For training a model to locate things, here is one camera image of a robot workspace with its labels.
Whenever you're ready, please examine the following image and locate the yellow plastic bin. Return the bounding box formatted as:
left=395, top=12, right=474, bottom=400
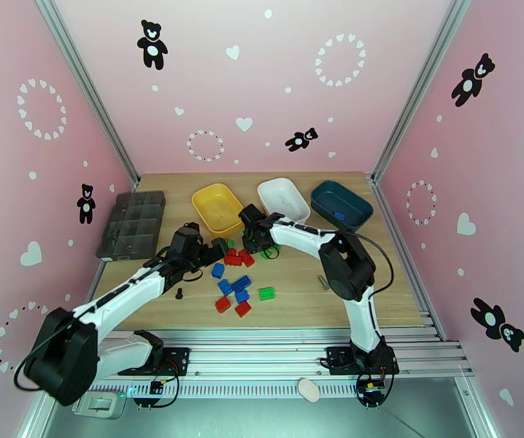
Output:
left=190, top=182, right=246, bottom=238

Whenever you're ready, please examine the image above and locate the white plastic bin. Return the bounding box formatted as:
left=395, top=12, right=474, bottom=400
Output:
left=256, top=177, right=312, bottom=226

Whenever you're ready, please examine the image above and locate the grey compartment organizer box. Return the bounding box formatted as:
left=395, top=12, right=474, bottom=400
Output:
left=95, top=190, right=167, bottom=263

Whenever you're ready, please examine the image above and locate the dark teal plastic bin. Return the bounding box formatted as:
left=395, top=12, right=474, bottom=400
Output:
left=310, top=180, right=374, bottom=232

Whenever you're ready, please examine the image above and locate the beige oval tag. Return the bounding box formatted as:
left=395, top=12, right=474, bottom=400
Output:
left=297, top=378, right=321, bottom=404

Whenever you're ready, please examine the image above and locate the aluminium rail platform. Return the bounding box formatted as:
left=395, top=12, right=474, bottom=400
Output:
left=74, top=326, right=475, bottom=399

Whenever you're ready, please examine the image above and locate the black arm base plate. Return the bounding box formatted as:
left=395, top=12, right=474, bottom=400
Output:
left=119, top=346, right=191, bottom=377
left=325, top=345, right=401, bottom=376

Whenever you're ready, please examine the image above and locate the black bear wall sticker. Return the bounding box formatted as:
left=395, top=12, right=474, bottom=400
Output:
left=136, top=20, right=169, bottom=71
left=77, top=183, right=97, bottom=226
left=451, top=52, right=496, bottom=108
left=285, top=127, right=319, bottom=153
left=470, top=297, right=524, bottom=353

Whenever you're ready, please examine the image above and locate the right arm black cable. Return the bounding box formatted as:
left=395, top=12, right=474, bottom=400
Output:
left=332, top=228, right=396, bottom=296

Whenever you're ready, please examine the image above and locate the small wired circuit board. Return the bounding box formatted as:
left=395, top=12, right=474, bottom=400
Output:
left=134, top=374, right=181, bottom=410
left=355, top=372, right=398, bottom=410

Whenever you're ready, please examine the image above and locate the aluminium frame post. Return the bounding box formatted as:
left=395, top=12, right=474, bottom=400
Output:
left=31, top=0, right=141, bottom=191
left=369, top=0, right=477, bottom=187

